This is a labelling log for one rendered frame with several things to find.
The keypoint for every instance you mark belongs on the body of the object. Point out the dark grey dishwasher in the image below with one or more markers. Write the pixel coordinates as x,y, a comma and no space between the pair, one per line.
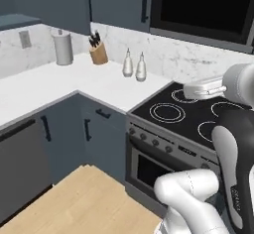
23,168

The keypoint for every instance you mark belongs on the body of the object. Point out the black microwave oven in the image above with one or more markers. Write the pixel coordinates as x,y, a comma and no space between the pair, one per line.
201,6

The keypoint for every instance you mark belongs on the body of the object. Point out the grey wall outlet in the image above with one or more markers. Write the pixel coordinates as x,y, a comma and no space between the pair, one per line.
25,39

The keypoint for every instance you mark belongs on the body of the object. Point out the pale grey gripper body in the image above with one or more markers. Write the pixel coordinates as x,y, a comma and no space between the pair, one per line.
203,88

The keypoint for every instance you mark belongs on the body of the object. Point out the grey stove knob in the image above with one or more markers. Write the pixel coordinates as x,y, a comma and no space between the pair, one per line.
155,142
143,136
168,149
132,131

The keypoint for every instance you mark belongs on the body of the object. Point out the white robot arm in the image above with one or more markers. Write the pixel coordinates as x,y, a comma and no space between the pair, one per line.
185,195

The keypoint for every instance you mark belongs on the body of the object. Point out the grey cylindrical canister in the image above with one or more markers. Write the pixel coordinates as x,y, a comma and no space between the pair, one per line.
63,49

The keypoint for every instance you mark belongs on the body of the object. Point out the dark blue wall cabinet door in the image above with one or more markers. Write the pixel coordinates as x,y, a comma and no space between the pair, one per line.
115,0
49,0

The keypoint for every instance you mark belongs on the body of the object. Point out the oven door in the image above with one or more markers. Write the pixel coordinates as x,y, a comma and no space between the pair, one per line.
149,168

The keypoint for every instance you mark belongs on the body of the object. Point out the wooden knife block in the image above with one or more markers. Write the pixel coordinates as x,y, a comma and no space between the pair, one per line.
98,53

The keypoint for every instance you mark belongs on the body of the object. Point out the dark blue base cabinet door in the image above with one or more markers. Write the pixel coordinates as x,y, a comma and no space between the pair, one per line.
105,148
64,139

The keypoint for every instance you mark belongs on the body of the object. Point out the black hob stove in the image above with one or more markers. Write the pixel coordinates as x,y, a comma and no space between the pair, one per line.
165,112

